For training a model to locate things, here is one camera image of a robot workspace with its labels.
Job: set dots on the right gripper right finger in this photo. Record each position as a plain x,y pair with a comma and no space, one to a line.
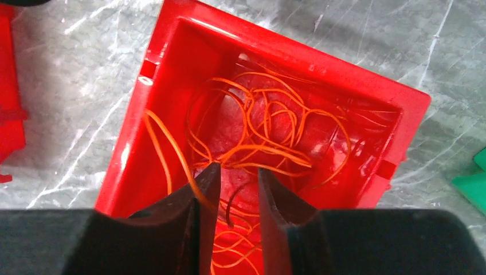
293,236

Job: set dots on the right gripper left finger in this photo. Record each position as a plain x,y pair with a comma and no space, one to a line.
173,236

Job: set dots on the red bin centre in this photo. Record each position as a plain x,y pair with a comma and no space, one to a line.
217,88

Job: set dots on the red bin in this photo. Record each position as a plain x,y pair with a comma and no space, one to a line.
12,113
217,88

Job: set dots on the red bin left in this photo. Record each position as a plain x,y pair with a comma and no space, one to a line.
12,113

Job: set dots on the green plastic bin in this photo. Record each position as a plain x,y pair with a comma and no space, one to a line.
472,187

